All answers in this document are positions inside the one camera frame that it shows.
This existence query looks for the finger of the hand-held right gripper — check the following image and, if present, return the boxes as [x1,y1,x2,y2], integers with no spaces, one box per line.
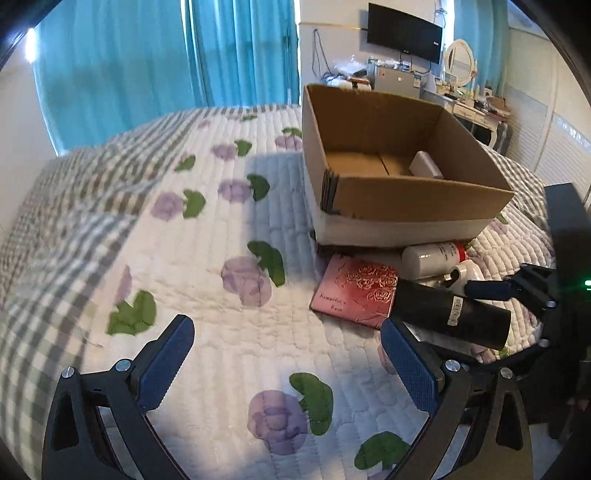
[464,262,560,320]
[462,323,557,398]

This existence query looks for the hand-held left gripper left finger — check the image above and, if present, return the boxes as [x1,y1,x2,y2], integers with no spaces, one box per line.
[41,315,195,480]

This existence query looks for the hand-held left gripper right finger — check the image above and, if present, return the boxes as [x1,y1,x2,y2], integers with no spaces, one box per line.
[381,318,534,480]

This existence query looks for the black cylindrical bottle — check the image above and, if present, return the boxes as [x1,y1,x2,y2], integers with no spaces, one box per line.
[390,278,512,350]

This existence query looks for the cardboard box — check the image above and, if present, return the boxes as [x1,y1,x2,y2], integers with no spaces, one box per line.
[301,83,515,246]

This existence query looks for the small white bottle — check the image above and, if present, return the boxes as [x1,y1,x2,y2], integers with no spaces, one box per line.
[442,261,485,296]

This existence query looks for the white bottle with red cap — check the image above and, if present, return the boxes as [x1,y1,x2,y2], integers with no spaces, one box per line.
[401,241,468,280]

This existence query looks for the pink rose-print flat box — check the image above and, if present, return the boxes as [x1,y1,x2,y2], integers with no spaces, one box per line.
[310,256,400,329]

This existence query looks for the floral checked quilt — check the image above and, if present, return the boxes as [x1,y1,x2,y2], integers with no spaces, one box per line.
[0,103,560,480]

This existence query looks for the white rounded case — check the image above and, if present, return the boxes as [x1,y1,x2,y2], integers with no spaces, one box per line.
[409,151,445,180]

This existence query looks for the white wardrobe doors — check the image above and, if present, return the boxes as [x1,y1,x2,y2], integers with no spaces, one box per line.
[499,25,591,190]

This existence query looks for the white dressing table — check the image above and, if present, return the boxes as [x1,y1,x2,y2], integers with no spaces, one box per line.
[431,87,512,151]

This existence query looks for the silver box on dresser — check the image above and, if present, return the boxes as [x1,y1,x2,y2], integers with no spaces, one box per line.
[373,64,424,98]

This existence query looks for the white oval vanity mirror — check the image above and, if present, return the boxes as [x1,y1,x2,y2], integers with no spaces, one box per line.
[444,39,476,89]

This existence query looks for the teal curtain beside mirror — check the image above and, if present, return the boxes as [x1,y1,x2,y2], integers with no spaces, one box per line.
[452,0,514,95]

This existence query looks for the teal window curtain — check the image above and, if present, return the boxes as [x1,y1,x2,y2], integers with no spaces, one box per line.
[34,0,301,156]

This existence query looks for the black wall television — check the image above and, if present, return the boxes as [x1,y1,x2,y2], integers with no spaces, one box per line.
[368,3,443,65]

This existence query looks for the hanging wall cable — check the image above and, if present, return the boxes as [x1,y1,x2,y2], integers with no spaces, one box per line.
[312,28,329,77]

